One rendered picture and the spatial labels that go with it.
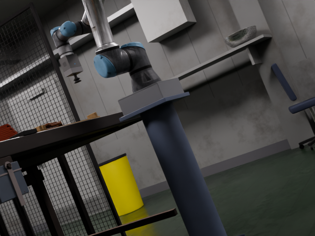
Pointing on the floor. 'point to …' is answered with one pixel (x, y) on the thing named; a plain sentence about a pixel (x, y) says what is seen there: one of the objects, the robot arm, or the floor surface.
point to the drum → (121, 184)
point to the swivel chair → (296, 104)
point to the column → (180, 166)
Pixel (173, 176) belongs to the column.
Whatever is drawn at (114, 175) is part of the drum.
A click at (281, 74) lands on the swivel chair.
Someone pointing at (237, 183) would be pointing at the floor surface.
